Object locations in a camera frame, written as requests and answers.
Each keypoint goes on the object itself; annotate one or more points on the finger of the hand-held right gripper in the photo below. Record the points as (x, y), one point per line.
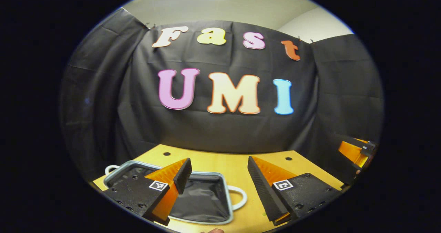
(351, 153)
(369, 146)

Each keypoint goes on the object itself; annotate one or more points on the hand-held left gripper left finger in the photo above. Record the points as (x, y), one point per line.
(182, 172)

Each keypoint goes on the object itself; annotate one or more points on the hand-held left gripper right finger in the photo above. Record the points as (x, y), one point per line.
(263, 191)

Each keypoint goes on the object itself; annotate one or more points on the black backdrop cloth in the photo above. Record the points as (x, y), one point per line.
(103, 88)

